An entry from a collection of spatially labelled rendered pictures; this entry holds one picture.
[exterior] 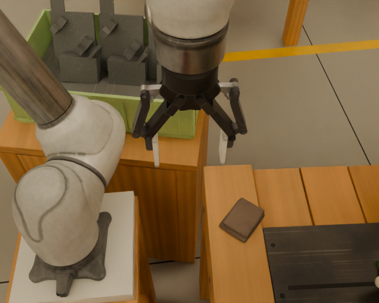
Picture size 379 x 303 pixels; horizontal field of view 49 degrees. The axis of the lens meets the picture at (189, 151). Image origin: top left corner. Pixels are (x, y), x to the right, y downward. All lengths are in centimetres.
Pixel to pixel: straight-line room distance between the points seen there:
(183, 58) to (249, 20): 278
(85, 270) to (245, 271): 38
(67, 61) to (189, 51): 106
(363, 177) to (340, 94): 157
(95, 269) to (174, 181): 48
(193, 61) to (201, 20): 6
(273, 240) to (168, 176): 46
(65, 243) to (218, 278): 36
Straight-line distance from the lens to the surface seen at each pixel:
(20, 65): 90
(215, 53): 49
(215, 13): 45
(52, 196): 86
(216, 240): 106
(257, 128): 247
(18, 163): 155
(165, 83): 55
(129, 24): 146
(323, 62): 300
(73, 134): 95
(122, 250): 107
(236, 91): 57
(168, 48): 49
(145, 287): 165
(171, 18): 45
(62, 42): 156
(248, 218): 106
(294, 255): 107
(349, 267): 110
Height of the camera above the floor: 186
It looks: 53 degrees down
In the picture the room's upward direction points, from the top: straight up
